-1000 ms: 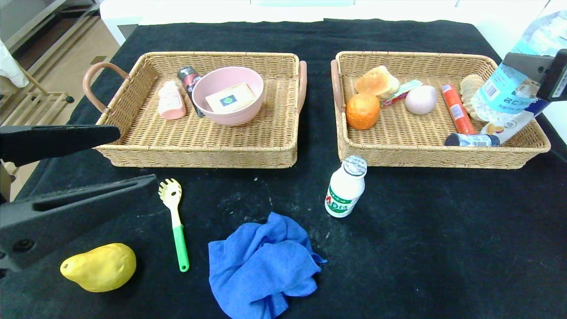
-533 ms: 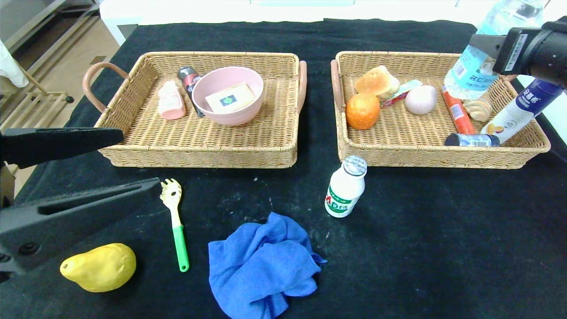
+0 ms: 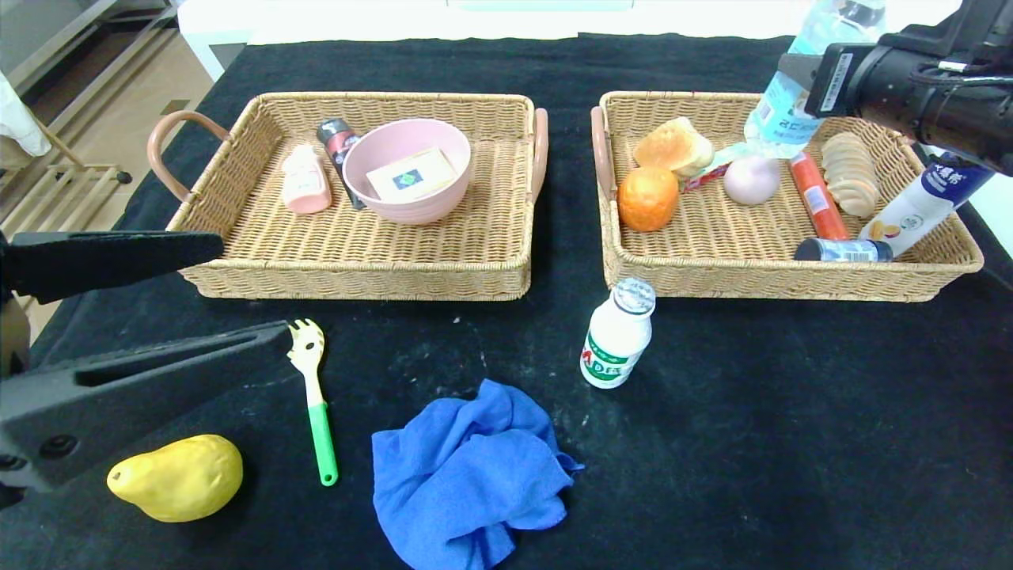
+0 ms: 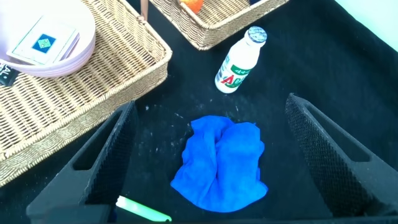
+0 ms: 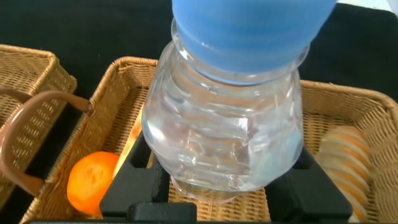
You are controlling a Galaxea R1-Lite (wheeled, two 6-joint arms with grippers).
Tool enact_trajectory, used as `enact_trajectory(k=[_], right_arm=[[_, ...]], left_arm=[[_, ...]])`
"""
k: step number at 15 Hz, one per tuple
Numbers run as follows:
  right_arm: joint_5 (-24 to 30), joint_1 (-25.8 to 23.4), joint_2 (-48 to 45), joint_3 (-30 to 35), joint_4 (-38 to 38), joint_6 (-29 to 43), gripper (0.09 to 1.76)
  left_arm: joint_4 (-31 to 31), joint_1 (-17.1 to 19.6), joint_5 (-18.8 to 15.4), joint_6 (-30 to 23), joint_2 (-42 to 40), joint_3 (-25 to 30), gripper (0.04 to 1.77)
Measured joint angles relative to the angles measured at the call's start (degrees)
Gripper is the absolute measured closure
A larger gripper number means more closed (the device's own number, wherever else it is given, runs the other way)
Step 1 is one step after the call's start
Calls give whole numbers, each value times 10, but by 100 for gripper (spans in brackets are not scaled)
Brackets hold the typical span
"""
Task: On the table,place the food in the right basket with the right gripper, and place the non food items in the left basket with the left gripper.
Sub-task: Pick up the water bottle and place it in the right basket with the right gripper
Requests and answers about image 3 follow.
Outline beige ridged bread roll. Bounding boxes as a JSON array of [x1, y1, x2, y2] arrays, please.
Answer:
[[820, 132, 880, 219]]

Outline black tube red label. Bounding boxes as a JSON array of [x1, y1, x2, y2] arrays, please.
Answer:
[[317, 119, 366, 211]]

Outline white card box blue diamond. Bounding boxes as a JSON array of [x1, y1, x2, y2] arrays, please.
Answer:
[[366, 148, 460, 203]]

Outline white bottle blue cap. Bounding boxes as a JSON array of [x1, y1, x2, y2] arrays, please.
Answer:
[[859, 154, 996, 258]]

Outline green red snack pack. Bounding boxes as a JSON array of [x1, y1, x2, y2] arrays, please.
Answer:
[[681, 142, 749, 195]]

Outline white counter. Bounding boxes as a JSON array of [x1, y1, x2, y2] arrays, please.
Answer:
[[180, 0, 816, 84]]

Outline blue cloth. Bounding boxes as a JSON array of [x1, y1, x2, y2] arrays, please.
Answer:
[[372, 379, 586, 570]]

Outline black table cloth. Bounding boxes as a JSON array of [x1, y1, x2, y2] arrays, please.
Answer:
[[0, 33, 1013, 570]]

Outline white milk drink bottle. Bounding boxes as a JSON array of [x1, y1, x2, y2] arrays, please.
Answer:
[[581, 278, 657, 390]]

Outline yellow pear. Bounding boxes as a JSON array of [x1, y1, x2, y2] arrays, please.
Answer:
[[107, 433, 245, 523]]

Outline beige metal trolley rack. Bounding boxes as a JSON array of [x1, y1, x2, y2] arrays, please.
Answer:
[[0, 131, 135, 234]]

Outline metal shelf frame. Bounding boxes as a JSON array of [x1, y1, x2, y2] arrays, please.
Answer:
[[0, 0, 191, 112]]

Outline white hanging cloth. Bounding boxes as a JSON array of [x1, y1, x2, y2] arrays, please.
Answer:
[[0, 70, 56, 159]]

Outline pale pink egg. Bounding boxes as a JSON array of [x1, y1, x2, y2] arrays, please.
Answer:
[[723, 154, 782, 207]]

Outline small pink bottle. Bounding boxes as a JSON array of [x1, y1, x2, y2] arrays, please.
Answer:
[[282, 144, 334, 215]]

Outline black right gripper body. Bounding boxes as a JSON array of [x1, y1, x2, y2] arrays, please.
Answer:
[[804, 42, 930, 119]]

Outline orange fruit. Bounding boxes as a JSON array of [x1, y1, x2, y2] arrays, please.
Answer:
[[618, 167, 680, 234]]

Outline wicker basket pink handles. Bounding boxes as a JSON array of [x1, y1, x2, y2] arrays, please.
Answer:
[[147, 93, 550, 302], [591, 91, 986, 302]]

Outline pink bowl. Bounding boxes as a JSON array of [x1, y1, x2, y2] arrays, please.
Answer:
[[342, 119, 473, 226]]

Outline orange sausage stick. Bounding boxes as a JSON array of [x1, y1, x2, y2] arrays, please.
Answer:
[[788, 150, 851, 241]]

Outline clear water bottle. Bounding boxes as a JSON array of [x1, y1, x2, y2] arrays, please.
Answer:
[[744, 0, 887, 159]]

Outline yellow pasta spoon green handle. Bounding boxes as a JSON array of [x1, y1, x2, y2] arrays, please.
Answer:
[[286, 319, 340, 487]]

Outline golden bread bun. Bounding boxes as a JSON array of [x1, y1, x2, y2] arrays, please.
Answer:
[[633, 117, 715, 179]]

